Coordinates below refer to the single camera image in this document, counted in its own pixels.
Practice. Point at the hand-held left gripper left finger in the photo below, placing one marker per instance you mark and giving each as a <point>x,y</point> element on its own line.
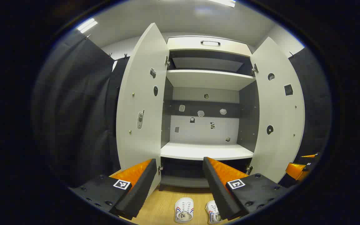
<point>139,190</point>

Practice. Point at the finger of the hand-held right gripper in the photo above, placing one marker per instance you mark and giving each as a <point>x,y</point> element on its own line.
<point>309,155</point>
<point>295,170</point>

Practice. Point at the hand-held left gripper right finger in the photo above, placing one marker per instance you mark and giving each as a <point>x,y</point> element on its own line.
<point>216,190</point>

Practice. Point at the white shoe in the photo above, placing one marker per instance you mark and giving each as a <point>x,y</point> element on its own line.
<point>183,211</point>
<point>212,214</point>

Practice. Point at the white shoe cabinet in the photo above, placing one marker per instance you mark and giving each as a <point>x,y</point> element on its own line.
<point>205,151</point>

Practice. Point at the white cabinet door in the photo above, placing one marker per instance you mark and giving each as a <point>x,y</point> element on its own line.
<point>142,93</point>
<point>277,109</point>

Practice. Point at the black backdrop cloth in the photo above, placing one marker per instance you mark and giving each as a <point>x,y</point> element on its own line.
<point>73,109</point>

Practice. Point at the ceiling light panel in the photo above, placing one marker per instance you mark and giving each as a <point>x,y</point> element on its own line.
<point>222,2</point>
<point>87,25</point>

